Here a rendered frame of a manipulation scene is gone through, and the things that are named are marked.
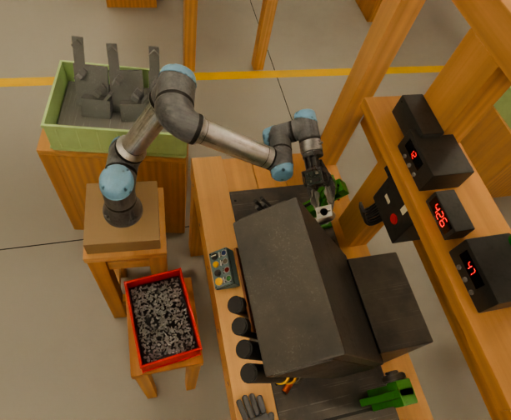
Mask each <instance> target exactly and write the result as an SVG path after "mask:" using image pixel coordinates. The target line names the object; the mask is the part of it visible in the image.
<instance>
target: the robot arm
mask: <svg viewBox="0 0 511 420"><path fill-rule="evenodd" d="M158 77H159V79H158V82H157V83H156V85H155V86H154V88H153V90H152V91H151V92H150V93H149V96H148V100H149V104H148V105H147V106H146V107H145V109H144V110H143V112H142V113H141V115H140V116H139V118H138V119H137V121H136V122H135V123H134V124H133V126H132V127H131V129H130V130H129V131H128V133H127V135H122V136H121V137H120V136H118V137H116V138H114V139H113V140H112V142H111V144H110V146H109V149H108V159H107V162H106V167H105V168H104V169H103V171H102V172H101V174H100V176H99V188H100V190H101V193H102V195H103V200H104V204H103V216H104V218H105V220H106V221H107V223H109V224H110V225H112V226H114V227H116V228H127V227H130V226H132V225H134V224H135V223H137V222H138V221H139V219H140V218H141V216H142V215H143V205H142V203H141V201H140V200H139V198H138V197H137V196H136V193H135V185H136V180H137V175H138V167H139V164H140V163H141V162H142V161H143V159H144V158H145V157H146V155H147V150H146V149H147V148H148V147H149V145H150V144H151V143H152V142H153V140H154V139H155V138H156V137H157V135H158V134H159V133H160V132H161V131H162V130H163V129H165V130H167V131H168V132H169V133H170V134H172V135H173V136H174V137H176V138H177V139H179V140H181V141H183V142H185V143H188V144H191V145H194V144H196V143H198V144H201V145H203V146H205V147H208V148H211V149H214V150H216V151H219V152H221V153H225V154H227V155H229V156H232V157H235V158H238V159H241V160H243V161H245V162H248V163H251V164H254V165H256V166H259V167H261V168H265V169H267V170H269V171H271V172H270V173H271V176H272V178H273V179H274V180H276V181H279V182H283V181H287V180H289V179H290V178H291V177H292V175H293V155H292V144H291V143H294V142H297V141H299V146H300V151H301V155H303V160H304V164H305V168H306V170H305V171H302V172H301V173H302V177H304V179H303V185H304V186H305V187H306V188H307V193H308V195H309V197H310V202H311V204H312V205H313V207H314V209H315V208H319V207H320V202H319V197H320V193H319V192H317V191H315V189H317V190H318V188H320V187H325V189H324V191H323V192H324V195H325V196H326V198H327V203H328V205H330V204H331V205H332V210H333V206H334V199H335V189H336V187H335V183H334V181H333V177H331V175H330V173H329V172H328V169H327V168H326V167H325V165H324V163H323V161H322V159H320V160H319V158H321V157H322V156H323V147H322V144H323V141H321V138H320V134H319V130H318V121H317V118H316V114H315V111H314V110H313V109H309V108H306V109H302V110H299V111H298V112H296V113H295V114H294V120H292V121H289V122H284V123H280V124H278V125H272V126H271V127H267V128H265V129H264V130H263V141H264V144H263V143H261V142H258V141H256V140H253V139H251V138H250V137H246V136H244V135H242V134H239V133H237V132H234V131H232V130H229V129H227V128H225V127H222V126H219V125H217V124H215V123H213V122H209V121H208V120H206V119H205V117H204V116H203V115H202V114H200V113H197V112H196V111H195V110H194V100H195V91H196V87H197V84H196V78H195V75H194V73H193V72H192V71H191V70H190V69H189V68H187V67H185V66H183V65H181V64H176V63H175V64H168V65H165V66H164V67H162V69H161V70H160V73H159V74H158ZM304 180H305V183H304ZM315 211H316V209H315Z"/></svg>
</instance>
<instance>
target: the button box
mask: <svg viewBox="0 0 511 420"><path fill-rule="evenodd" d="M223 250H224V251H226V254H225V255H222V251H223ZM213 253H216V254H217V255H218V257H217V258H216V259H212V258H211V255H212V254H213ZM209 258H210V263H211V268H212V273H213V281H214V287H215V289H216V290H222V289H227V288H235V287H238V286H240V284H239V280H238V273H237V269H236V264H235V260H234V255H233V251H232V250H230V249H229V248H227V247H224V248H222V249H219V250H217V251H215V252H211V253H209ZM225 258H226V259H227V260H228V262H227V263H223V260H224V259H225ZM214 262H218V263H219V265H218V267H214V266H213V263H214ZM226 267H228V268H229V271H228V272H225V271H224V269H225V268H226ZM216 270H219V271H220V275H219V276H215V275H214V272H215V271H216ZM227 276H230V277H231V279H230V281H227V279H226V277H227ZM217 278H221V279H222V280H223V283H222V284H221V285H217V284H216V283H215V281H216V279H217Z"/></svg>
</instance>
